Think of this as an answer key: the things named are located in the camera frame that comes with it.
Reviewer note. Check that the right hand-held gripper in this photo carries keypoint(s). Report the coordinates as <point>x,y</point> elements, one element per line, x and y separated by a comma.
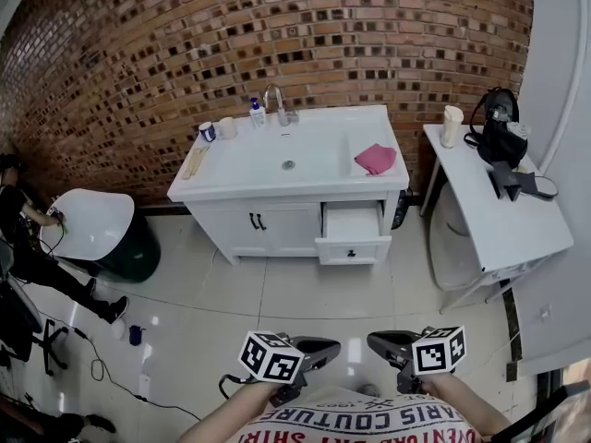
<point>436,353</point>

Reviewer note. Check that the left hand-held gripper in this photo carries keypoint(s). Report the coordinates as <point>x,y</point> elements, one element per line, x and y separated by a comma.
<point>270,358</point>

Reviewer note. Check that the white drawer with black knob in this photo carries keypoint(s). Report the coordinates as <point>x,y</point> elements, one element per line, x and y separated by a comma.
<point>332,251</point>

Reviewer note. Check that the person's right forearm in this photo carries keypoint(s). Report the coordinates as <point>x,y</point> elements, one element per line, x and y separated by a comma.
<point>466,409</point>

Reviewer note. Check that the person's left forearm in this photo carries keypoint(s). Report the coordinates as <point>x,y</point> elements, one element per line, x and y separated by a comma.
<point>221,418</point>

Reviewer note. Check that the person's right shoe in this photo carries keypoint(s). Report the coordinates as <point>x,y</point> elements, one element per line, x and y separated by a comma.
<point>369,390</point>

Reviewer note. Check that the person's printed white shirt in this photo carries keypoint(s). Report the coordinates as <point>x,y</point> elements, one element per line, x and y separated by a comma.
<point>351,420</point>

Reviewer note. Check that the beige chair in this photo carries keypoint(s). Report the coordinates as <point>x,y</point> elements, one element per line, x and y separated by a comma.
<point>452,247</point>

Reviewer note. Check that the white power strip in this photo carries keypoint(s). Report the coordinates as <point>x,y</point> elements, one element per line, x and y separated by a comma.
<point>145,386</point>

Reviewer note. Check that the white cabinet door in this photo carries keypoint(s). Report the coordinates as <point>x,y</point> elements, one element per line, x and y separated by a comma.
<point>291,231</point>
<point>226,233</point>

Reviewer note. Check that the blue floor item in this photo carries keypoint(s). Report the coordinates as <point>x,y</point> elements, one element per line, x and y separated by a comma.
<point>136,335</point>

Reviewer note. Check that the white vanity cabinet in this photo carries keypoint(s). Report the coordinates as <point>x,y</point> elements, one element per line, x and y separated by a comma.
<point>221,229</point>

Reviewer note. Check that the white side table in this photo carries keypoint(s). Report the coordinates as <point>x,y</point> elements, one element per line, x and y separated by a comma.
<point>508,229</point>

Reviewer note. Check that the white round floor item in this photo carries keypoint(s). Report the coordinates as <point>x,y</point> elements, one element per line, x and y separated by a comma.
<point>119,330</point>

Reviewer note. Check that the black stand device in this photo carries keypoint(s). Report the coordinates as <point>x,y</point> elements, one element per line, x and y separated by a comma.
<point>505,178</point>

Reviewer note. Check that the chrome sink drain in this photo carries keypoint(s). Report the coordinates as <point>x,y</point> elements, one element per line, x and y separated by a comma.
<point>288,164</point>

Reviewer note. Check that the round black mirror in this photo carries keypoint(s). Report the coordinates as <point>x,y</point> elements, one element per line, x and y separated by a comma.
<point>545,188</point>

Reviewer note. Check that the pink cloth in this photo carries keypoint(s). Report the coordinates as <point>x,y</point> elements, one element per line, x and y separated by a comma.
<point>375,159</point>

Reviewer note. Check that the black bag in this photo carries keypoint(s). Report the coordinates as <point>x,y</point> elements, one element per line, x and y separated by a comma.
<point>501,143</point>

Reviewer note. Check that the black office chair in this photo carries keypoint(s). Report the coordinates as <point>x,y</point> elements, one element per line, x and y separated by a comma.
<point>48,339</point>

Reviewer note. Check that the white tub with green base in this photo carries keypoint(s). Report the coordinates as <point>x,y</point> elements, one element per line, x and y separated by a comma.
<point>92,222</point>

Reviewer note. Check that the cream tumbler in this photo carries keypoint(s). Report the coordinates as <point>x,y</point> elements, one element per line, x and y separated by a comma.
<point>451,129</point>

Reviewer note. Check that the white cup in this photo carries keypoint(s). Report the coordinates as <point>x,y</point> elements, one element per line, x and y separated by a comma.
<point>227,129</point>

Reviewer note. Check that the blue mug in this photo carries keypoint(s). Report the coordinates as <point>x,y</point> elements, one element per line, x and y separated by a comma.
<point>208,133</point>

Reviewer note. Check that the white crumpled cloth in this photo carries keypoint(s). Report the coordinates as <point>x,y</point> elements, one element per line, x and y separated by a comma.
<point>519,130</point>

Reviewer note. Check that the white blue soap bottle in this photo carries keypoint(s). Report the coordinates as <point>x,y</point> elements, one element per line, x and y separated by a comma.
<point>257,117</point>

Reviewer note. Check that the chrome faucet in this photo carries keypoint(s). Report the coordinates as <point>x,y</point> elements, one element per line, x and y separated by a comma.
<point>282,116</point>

